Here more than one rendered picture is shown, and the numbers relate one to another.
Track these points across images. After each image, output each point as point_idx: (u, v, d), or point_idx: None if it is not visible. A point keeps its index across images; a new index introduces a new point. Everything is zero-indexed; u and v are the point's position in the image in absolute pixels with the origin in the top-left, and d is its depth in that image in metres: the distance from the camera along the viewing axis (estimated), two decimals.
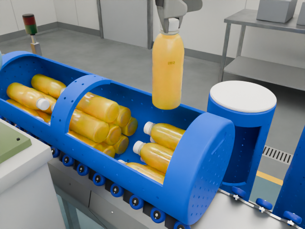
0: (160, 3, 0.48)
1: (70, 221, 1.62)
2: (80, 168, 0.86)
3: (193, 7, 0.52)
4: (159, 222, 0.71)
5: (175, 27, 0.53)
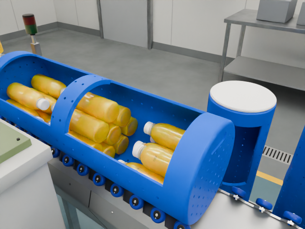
0: None
1: (70, 221, 1.62)
2: (80, 168, 0.86)
3: None
4: (159, 222, 0.71)
5: (138, 146, 0.71)
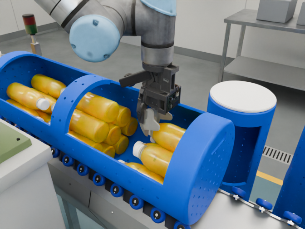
0: (141, 121, 0.68)
1: (70, 221, 1.62)
2: (80, 168, 0.86)
3: (166, 117, 0.73)
4: (159, 222, 0.71)
5: (138, 146, 0.71)
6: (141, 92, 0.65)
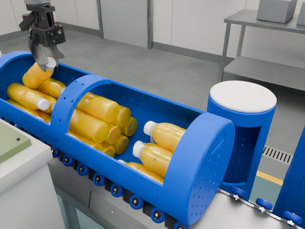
0: (35, 57, 0.85)
1: (70, 221, 1.62)
2: (80, 168, 0.86)
3: (61, 57, 0.90)
4: (159, 222, 0.71)
5: (138, 146, 0.71)
6: (29, 31, 0.81)
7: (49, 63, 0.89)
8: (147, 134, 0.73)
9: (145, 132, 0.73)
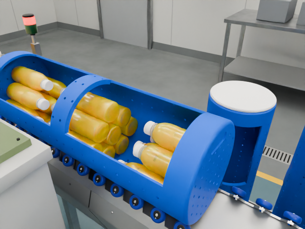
0: None
1: (70, 221, 1.62)
2: (80, 168, 0.86)
3: None
4: (159, 222, 0.71)
5: (138, 146, 0.71)
6: None
7: (47, 87, 0.96)
8: (147, 134, 0.73)
9: (145, 132, 0.73)
